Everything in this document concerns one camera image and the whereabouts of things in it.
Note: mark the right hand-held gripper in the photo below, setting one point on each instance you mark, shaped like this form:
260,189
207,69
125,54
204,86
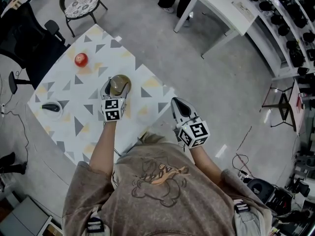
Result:
194,131

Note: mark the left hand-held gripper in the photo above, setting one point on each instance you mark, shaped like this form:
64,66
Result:
113,109

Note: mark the olive green bowl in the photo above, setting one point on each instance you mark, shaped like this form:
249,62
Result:
118,81

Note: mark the white dish with black object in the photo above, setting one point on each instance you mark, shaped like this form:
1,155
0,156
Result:
55,114

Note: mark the person's right forearm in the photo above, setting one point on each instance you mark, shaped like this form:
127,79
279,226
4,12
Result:
204,161

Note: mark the person's left forearm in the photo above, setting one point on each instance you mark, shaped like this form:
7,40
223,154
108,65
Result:
103,146

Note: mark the red apple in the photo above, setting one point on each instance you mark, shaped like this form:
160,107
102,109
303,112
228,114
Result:
81,60

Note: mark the white triangle-patterned tablecloth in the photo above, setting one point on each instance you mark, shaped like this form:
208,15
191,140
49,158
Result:
81,122

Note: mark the black toy eggplant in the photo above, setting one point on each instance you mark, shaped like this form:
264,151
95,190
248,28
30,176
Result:
50,106

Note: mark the patterned seat cushion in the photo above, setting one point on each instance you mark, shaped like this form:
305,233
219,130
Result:
82,5

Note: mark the black office chair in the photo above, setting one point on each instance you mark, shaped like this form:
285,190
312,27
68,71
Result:
29,48

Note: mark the person's brown printed t-shirt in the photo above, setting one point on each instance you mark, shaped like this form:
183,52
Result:
160,205

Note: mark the white shelving rack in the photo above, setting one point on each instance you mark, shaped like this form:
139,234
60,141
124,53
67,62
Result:
273,55

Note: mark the white side table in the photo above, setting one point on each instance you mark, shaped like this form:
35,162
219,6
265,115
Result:
226,11

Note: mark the black round seat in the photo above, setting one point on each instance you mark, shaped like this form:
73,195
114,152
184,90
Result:
258,188

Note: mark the white power strip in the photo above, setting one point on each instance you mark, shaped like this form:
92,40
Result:
3,109

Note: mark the paper sheet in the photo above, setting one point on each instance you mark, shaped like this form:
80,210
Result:
243,10

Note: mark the rows of black devices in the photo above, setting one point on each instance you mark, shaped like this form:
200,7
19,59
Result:
284,29

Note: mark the grey cabinet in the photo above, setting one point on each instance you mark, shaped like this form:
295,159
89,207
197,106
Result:
19,217

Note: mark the black folding table frame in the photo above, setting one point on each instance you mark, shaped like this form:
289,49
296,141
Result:
284,104

